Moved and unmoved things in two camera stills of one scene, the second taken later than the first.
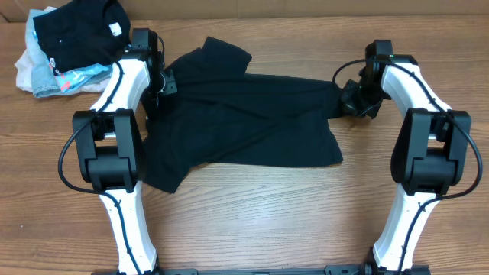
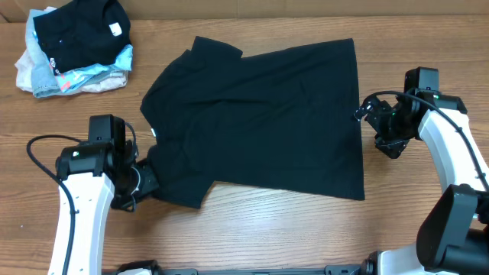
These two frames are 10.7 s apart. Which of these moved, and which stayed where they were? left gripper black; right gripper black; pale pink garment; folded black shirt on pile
Moved: right gripper black; left gripper black
Stayed: pale pink garment; folded black shirt on pile
